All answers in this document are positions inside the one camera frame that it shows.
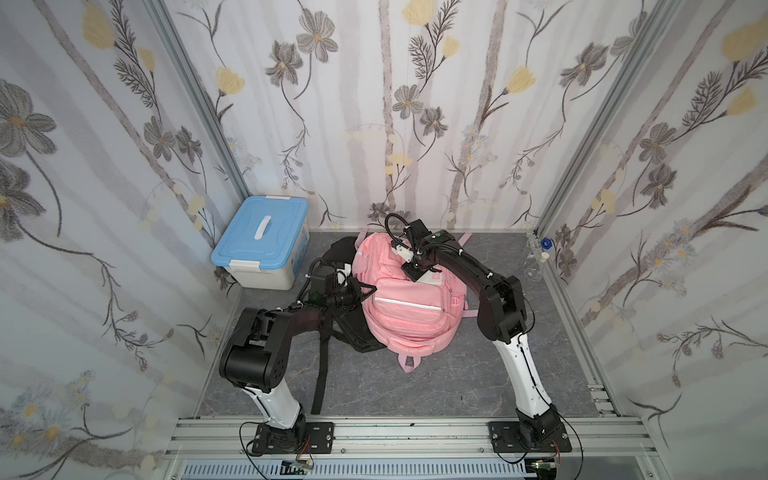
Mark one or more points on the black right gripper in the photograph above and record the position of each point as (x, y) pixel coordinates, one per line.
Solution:
(414, 264)

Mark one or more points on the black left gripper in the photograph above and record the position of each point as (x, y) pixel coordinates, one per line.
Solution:
(353, 285)

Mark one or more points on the black backpack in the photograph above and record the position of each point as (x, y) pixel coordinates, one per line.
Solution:
(345, 324)

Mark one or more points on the pink backpack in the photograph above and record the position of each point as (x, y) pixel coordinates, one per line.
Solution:
(413, 319)

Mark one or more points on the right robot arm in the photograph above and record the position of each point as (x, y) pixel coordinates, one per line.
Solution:
(502, 319)

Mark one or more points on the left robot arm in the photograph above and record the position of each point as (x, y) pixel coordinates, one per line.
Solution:
(255, 357)

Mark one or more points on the white box with blue lid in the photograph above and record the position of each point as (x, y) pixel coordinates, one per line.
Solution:
(265, 243)

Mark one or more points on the clear bottle with blue cap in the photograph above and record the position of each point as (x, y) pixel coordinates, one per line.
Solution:
(538, 254)

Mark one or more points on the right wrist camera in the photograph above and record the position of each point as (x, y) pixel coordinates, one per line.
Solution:
(409, 243)

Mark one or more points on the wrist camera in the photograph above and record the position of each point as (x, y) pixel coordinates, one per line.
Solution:
(409, 243)
(327, 277)

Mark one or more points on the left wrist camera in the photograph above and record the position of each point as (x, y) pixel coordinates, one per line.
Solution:
(327, 277)

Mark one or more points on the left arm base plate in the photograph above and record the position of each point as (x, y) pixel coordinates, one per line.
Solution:
(310, 438)

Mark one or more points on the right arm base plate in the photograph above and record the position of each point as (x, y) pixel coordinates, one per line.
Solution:
(521, 437)

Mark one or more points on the aluminium frame rail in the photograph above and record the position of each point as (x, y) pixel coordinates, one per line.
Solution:
(412, 448)

